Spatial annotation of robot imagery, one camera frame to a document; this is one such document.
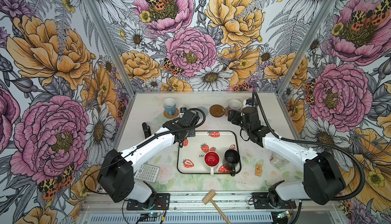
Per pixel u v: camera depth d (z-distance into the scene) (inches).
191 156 34.6
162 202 29.0
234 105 43.4
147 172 32.3
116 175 16.3
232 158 33.5
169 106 39.3
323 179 16.7
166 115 42.4
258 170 32.8
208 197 29.3
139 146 18.6
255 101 35.5
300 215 27.2
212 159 33.8
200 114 28.5
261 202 28.8
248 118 26.1
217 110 43.7
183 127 23.9
